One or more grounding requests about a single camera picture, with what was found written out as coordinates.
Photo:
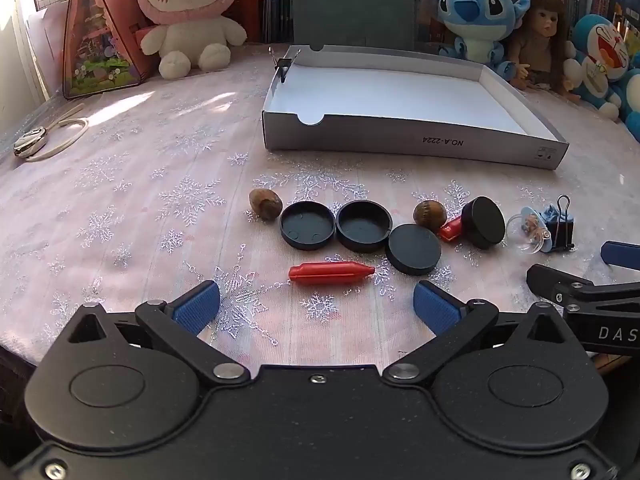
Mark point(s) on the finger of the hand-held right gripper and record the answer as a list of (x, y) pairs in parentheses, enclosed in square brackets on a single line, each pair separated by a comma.
[(620, 252), (550, 280)]

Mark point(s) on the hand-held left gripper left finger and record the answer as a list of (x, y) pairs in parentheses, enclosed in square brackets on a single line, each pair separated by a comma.
[(197, 305)]

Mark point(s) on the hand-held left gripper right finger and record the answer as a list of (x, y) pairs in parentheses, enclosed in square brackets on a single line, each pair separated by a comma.
[(435, 305)]

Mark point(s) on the black binder clip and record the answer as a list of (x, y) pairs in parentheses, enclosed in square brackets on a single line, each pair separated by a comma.
[(562, 232), (283, 66)]

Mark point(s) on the clear plastic dome cover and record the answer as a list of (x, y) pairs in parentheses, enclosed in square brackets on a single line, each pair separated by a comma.
[(520, 235)]

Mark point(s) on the black round plastic lid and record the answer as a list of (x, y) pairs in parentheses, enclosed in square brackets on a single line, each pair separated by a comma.
[(482, 222), (307, 227), (412, 250), (364, 227)]

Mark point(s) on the red plastic pen cap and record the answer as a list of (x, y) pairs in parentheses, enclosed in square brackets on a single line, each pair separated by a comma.
[(325, 273), (450, 230)]

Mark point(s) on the brown hazelnut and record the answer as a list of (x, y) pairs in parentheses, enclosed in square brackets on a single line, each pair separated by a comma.
[(265, 204), (429, 215)]

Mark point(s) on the white cardboard box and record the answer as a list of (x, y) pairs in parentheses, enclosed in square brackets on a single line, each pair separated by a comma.
[(400, 95)]

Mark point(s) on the pink snowflake tablecloth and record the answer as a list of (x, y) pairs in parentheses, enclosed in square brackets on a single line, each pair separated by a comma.
[(150, 185)]

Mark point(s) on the blue robot cat plush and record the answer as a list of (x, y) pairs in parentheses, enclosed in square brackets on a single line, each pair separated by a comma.
[(600, 55)]

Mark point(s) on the brown-haired baby doll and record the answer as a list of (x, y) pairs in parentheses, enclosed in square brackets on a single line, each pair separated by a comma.
[(540, 25)]

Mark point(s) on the blue alien plush toy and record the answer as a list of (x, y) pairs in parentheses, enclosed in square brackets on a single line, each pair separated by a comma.
[(475, 35)]

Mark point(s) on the pink triangular house box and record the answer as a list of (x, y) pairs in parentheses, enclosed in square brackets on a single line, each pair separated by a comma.
[(95, 50)]

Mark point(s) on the pink and white bunny plush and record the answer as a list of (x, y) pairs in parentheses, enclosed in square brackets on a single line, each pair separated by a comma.
[(185, 20)]

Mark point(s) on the green notebook case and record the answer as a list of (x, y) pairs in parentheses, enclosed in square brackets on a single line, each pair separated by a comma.
[(350, 10)]

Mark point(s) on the row of books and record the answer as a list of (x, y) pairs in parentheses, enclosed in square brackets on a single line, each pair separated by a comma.
[(277, 0)]

